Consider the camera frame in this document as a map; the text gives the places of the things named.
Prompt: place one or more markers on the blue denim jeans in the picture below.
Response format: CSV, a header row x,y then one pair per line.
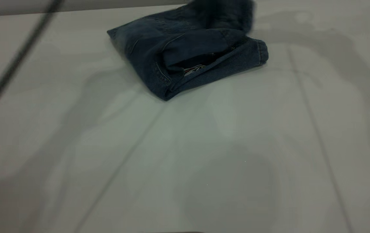
x,y
149,55

